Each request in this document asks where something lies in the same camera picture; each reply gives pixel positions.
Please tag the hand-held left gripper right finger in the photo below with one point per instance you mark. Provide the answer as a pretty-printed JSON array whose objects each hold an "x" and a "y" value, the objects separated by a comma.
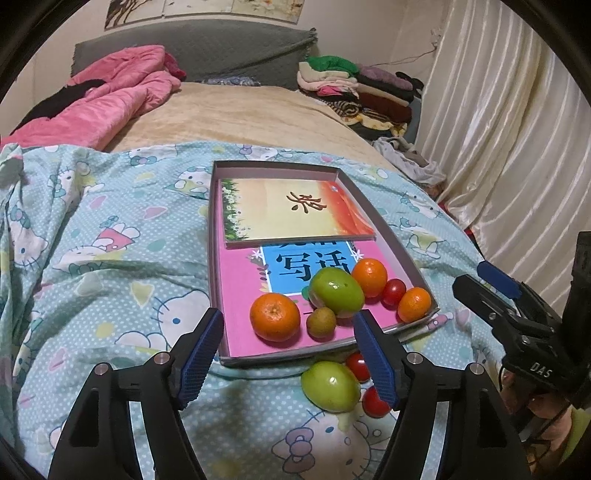
[{"x": 376, "y": 360}]

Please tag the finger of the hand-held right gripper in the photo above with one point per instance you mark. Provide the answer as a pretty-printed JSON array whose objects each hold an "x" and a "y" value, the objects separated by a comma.
[
  {"x": 496, "y": 273},
  {"x": 480, "y": 295}
]

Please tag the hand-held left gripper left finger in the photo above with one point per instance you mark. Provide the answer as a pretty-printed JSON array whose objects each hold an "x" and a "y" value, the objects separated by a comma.
[{"x": 201, "y": 355}]

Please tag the red cherry tomato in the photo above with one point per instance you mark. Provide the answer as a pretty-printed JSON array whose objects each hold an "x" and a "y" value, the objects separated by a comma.
[
  {"x": 375, "y": 401},
  {"x": 393, "y": 292},
  {"x": 358, "y": 364}
]

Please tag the small brown longan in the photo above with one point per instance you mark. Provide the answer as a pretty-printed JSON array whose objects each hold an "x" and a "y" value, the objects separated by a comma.
[{"x": 321, "y": 321}]

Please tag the green mango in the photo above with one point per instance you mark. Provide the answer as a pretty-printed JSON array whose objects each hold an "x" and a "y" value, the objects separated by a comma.
[{"x": 336, "y": 293}]

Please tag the grey cardboard box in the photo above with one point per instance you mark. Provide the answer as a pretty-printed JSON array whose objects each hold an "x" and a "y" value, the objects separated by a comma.
[{"x": 214, "y": 230}]

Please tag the person's right hand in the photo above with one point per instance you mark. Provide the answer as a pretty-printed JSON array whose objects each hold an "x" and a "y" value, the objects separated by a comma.
[{"x": 531, "y": 408}]

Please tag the pink book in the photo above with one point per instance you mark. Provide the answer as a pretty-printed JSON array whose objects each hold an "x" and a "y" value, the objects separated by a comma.
[{"x": 240, "y": 295}]

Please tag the small orange mandarin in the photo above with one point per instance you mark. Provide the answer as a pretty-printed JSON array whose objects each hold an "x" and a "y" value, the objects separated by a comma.
[{"x": 274, "y": 317}]

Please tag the large orange mandarin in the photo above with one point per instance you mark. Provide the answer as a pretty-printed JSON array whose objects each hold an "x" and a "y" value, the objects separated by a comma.
[{"x": 369, "y": 277}]

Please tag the light blue cartoon printed blanket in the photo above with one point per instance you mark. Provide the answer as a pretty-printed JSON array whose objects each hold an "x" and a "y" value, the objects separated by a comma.
[{"x": 115, "y": 277}]

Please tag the white satin curtain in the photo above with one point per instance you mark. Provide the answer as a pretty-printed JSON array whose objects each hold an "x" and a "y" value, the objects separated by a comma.
[{"x": 508, "y": 138}]

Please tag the crumpled white grey clothes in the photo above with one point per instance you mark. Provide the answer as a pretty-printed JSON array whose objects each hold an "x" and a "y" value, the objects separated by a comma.
[{"x": 415, "y": 161}]

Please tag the yellow orange book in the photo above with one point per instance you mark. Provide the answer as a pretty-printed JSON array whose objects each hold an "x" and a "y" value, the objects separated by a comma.
[{"x": 268, "y": 207}]

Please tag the stack of folded clothes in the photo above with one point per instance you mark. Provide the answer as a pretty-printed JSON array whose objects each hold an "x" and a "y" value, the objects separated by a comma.
[{"x": 369, "y": 97}]

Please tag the beige blanket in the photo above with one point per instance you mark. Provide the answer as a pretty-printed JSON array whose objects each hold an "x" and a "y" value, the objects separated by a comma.
[{"x": 254, "y": 120}]

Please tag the patterned grey pillow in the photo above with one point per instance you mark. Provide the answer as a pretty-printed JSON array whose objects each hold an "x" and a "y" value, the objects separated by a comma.
[{"x": 231, "y": 81}]

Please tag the pink quilt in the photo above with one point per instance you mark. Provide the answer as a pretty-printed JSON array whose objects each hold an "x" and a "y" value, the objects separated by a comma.
[{"x": 115, "y": 92}]

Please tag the black cloth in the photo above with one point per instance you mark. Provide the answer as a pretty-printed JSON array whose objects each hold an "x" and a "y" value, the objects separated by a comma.
[{"x": 51, "y": 104}]

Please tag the grey headboard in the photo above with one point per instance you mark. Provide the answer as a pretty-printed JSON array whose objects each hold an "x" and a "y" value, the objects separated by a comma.
[{"x": 231, "y": 46}]

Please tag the pale wall poster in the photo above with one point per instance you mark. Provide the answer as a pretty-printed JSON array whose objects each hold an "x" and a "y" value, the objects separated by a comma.
[
  {"x": 268, "y": 9},
  {"x": 198, "y": 7}
]

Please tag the wall poster with dark branches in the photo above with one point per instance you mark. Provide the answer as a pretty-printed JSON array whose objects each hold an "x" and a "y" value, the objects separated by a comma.
[{"x": 134, "y": 13}]

